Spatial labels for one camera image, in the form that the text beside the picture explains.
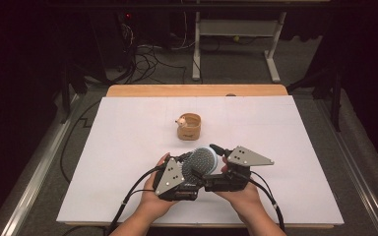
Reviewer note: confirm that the white table mat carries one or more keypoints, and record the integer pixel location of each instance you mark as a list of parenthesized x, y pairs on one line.
[(111, 147)]

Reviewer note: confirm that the metal floor rail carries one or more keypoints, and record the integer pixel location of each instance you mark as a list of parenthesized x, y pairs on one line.
[(36, 170), (354, 164)]

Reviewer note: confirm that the white metal table frame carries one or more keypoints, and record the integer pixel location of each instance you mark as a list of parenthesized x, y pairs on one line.
[(236, 28)]

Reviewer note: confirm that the small green ball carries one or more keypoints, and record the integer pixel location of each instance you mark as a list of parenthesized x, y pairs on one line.
[(236, 38)]

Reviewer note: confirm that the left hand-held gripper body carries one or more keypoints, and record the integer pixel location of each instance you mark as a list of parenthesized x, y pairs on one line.
[(172, 178)]

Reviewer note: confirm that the person's left hand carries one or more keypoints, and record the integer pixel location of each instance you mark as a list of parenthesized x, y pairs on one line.
[(154, 201)]

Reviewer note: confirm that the light blue hairbrush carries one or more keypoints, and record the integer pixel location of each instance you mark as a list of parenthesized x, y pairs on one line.
[(201, 163)]

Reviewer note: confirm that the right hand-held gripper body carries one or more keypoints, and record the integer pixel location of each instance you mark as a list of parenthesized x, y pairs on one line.
[(242, 157)]

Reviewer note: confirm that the wooden cup with animal figure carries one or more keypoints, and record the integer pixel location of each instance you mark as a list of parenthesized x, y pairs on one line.
[(189, 131)]

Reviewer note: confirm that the wooden table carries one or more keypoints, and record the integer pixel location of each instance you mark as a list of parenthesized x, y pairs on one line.
[(177, 90)]

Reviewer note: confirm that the black metal stand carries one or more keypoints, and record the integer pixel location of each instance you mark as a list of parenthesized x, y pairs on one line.
[(66, 95), (335, 98)]

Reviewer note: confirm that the black computer tower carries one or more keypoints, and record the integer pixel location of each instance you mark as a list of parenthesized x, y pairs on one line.
[(111, 36)]

